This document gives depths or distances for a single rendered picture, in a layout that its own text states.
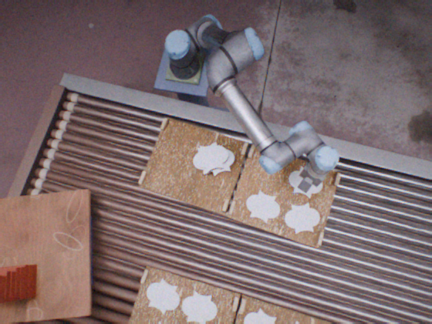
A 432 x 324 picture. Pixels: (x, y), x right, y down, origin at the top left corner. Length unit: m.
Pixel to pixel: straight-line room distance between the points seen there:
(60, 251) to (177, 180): 0.56
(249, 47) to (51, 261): 1.13
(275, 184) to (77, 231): 0.85
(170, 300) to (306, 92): 1.87
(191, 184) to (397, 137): 1.74
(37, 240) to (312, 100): 2.04
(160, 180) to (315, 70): 1.70
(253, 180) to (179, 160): 0.35
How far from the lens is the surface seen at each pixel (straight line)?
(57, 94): 1.92
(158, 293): 1.58
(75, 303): 1.59
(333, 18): 3.21
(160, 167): 1.64
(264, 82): 2.83
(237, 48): 1.31
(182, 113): 1.73
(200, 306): 1.56
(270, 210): 1.56
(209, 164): 1.55
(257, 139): 1.24
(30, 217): 1.69
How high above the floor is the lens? 2.49
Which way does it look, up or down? 75 degrees down
